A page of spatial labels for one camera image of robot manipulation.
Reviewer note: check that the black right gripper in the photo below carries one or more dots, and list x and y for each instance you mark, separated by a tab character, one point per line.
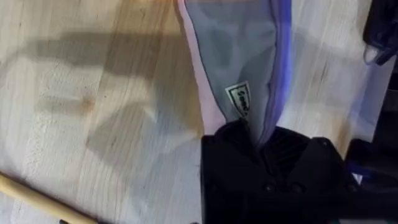
382	25

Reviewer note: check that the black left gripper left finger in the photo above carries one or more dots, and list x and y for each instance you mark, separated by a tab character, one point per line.
230	174

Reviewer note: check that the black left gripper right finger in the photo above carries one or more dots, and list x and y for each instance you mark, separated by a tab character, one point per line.
298	174

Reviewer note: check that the grey zip bag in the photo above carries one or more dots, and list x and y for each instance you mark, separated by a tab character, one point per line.
239	56

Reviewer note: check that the beige pen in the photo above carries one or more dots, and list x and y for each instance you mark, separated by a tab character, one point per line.
40	200

